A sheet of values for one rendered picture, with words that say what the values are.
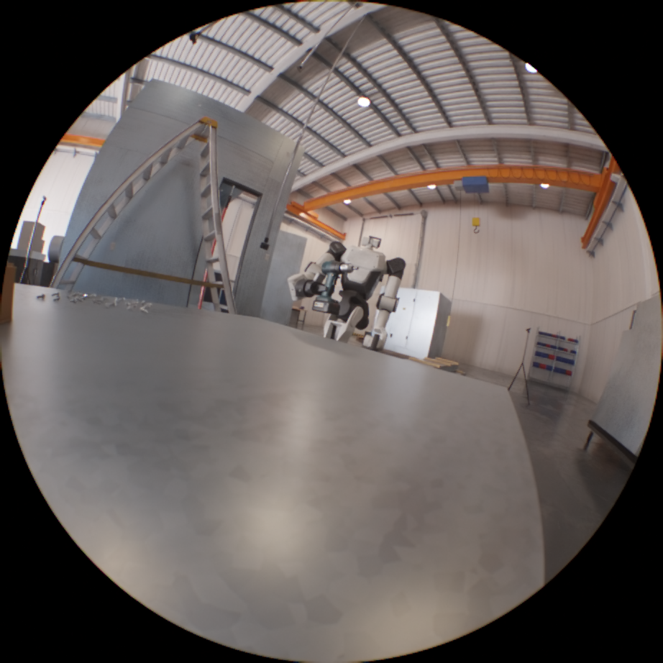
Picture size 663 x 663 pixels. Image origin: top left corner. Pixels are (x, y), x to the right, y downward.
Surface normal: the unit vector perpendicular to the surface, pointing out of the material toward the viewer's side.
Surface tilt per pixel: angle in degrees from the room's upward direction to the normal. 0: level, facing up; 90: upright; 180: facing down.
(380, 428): 0
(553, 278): 90
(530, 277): 90
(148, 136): 90
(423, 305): 90
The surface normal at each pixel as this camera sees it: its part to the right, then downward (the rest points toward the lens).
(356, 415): 0.20, -0.98
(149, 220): 0.70, 0.18
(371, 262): -0.16, -0.18
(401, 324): -0.68, -0.10
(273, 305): 0.43, 0.15
